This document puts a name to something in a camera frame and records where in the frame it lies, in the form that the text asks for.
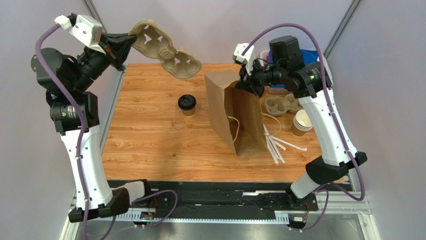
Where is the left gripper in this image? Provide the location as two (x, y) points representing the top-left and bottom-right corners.
(72, 32), (136, 93)

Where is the cardboard cup carrier tray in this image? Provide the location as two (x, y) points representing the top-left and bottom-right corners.
(264, 93), (303, 116)

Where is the brown paper bag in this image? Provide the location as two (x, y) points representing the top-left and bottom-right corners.
(204, 70), (268, 157)

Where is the brown paper coffee cup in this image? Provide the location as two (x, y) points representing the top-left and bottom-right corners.
(181, 107), (196, 117)

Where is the black plastic cup lid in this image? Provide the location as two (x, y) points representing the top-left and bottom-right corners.
(177, 94), (197, 111)

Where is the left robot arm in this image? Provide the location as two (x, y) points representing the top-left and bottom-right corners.
(31, 33), (147, 223)

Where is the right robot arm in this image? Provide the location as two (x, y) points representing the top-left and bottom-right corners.
(233, 35), (368, 207)

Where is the white plastic basket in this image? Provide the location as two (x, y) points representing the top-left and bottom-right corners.
(259, 50), (290, 94)

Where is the white wrapped straw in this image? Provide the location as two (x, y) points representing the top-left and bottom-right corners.
(265, 134), (308, 152)
(267, 143), (279, 165)
(263, 124), (286, 164)

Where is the blue folded cloth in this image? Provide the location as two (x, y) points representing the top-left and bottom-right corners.
(266, 49), (322, 67)

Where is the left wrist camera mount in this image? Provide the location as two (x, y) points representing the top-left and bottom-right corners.
(54, 14), (106, 54)

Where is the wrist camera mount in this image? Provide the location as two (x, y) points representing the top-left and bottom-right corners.
(232, 43), (256, 76)
(54, 14), (106, 54)

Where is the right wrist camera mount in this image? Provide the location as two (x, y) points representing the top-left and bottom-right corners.
(232, 43), (256, 76)

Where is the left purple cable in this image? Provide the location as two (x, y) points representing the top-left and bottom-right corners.
(34, 23), (179, 240)

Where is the purple cable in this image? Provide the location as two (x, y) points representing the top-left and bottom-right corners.
(34, 23), (179, 240)
(241, 22), (366, 233)

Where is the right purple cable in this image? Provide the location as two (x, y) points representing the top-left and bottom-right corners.
(241, 22), (366, 233)

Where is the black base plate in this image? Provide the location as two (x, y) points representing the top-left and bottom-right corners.
(106, 180), (354, 221)

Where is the aluminium frame rail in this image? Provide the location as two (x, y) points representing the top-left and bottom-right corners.
(61, 181), (380, 240)

